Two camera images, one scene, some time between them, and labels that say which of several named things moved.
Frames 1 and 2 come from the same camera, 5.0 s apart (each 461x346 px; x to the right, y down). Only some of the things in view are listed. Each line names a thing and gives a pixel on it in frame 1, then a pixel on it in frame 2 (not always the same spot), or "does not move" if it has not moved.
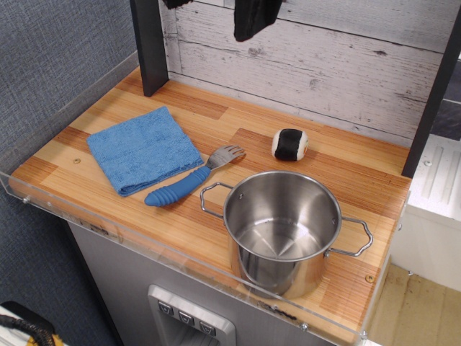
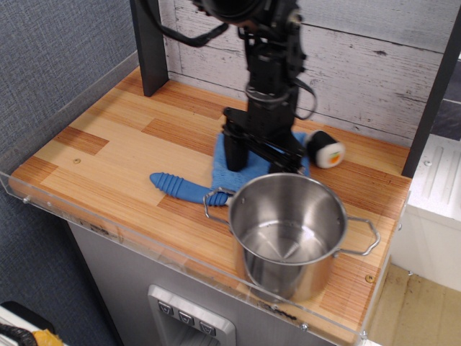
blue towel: [145, 148] → [259, 163]
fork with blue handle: [218, 156] → [186, 191]
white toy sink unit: [428, 239] does not move
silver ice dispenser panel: [181, 322] does not move
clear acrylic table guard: [11, 191] does not move
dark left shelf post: [150, 45] does not move
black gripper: [251, 16] → [271, 120]
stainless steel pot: [281, 225] does not move
